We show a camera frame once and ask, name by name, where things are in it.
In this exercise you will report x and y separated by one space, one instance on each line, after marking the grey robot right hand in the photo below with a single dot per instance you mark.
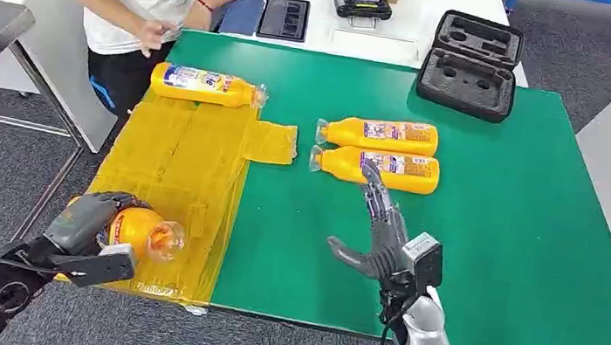
387 245

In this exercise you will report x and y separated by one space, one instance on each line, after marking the orange drink bottle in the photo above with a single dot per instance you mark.
345 132
199 91
129 231
341 167

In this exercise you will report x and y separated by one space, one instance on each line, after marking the black handheld device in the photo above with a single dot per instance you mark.
363 5

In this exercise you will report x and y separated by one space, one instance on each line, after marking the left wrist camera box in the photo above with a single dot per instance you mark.
101 268

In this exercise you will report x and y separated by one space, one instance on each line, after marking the person's left hand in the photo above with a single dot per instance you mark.
197 17

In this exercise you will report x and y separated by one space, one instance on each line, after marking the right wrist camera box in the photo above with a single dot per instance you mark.
423 258

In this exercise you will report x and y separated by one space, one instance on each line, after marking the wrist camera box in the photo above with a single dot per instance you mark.
423 258
101 268

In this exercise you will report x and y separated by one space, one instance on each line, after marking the person's right hand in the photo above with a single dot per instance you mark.
154 36

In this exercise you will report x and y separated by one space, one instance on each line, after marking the blue notebook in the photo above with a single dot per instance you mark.
241 14

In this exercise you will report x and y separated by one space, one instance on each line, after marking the black tablet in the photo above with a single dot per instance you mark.
283 19

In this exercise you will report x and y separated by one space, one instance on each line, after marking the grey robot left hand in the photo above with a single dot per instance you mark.
80 225

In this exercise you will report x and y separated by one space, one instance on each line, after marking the green table mat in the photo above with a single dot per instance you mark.
509 219

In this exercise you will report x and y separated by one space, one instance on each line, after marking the yellow sheet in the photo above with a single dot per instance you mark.
179 155

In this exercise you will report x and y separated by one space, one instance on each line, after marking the black foam-lined case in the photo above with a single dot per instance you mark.
467 86

